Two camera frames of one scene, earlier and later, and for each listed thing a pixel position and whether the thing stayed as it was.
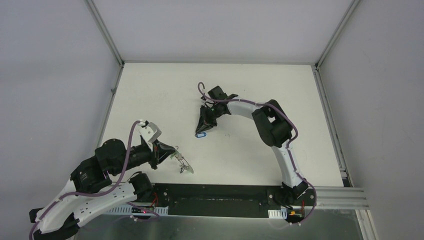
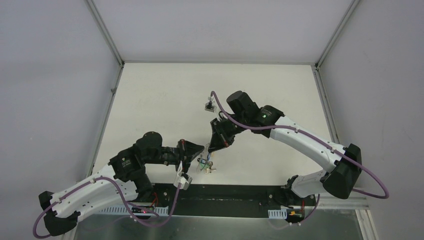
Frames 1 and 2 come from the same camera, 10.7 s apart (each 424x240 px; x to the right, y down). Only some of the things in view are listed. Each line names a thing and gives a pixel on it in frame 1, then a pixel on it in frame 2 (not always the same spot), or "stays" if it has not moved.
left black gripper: [154, 154] to [181, 151]
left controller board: [135, 210] stays
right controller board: [295, 215] stays
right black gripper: [205, 122] to [220, 138]
